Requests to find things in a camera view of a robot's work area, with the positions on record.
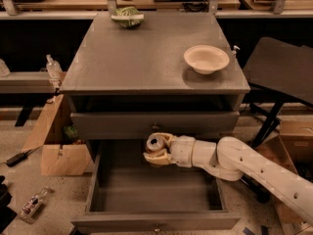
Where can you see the black power adapter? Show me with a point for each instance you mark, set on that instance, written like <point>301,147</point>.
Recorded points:
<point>16,159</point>

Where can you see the plastic bottle on floor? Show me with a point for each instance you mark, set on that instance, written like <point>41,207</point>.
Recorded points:
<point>31,209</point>

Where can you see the clear sanitizer bottle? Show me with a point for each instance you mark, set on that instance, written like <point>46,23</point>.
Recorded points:
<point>53,68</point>

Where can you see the open grey middle drawer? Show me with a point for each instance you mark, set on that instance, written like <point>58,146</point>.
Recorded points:
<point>129,195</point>

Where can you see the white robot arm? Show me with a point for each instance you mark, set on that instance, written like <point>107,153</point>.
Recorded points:
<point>230,159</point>

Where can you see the closed grey upper drawer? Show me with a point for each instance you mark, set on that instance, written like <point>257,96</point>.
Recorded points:
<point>136,125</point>

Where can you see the cardboard box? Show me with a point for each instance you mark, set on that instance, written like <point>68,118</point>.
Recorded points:
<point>60,156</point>
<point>292,148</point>

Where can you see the orange patterned soda can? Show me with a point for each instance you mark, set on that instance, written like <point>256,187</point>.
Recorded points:
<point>155,145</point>

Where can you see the right cardboard box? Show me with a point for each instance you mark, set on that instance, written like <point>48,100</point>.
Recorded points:
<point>292,148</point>

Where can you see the left cardboard box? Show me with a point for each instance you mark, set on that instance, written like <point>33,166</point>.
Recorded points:
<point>60,156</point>

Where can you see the grey drawer cabinet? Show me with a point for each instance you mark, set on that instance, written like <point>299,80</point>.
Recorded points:
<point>143,69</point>

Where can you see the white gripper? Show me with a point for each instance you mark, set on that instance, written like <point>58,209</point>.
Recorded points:
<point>181,151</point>

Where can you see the white paper bowl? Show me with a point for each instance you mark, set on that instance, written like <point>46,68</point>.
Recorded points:
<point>205,59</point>

